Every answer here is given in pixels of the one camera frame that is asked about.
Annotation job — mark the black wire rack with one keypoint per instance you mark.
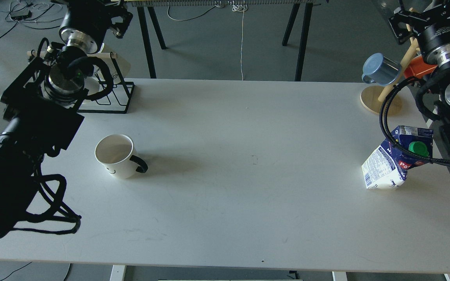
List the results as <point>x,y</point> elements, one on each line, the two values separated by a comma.
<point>111,93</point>

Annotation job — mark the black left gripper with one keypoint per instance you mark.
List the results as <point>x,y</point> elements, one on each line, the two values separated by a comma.
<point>86,22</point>

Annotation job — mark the black trestle table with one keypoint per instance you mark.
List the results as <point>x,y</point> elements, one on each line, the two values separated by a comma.
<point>222,40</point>

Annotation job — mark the orange mug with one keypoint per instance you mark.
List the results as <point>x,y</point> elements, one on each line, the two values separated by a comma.
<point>418,68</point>

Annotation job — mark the blue metal mug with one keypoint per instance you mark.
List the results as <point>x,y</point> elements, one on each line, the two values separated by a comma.
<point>380,70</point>

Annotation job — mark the blue white milk carton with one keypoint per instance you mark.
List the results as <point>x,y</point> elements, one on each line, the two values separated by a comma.
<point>386,168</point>

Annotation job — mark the black power adapter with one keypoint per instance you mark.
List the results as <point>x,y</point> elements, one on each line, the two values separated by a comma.
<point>20,15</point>

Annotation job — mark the wooden mug tree stand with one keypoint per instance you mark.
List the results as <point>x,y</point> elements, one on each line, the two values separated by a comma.
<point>373,97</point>

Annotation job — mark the white smiley mug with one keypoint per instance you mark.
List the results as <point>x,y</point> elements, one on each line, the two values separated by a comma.
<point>117,153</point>

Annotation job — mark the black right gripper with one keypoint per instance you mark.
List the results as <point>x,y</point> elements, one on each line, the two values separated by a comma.
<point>431,28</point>

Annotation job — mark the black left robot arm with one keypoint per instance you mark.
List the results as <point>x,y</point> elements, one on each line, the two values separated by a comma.
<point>42,106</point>

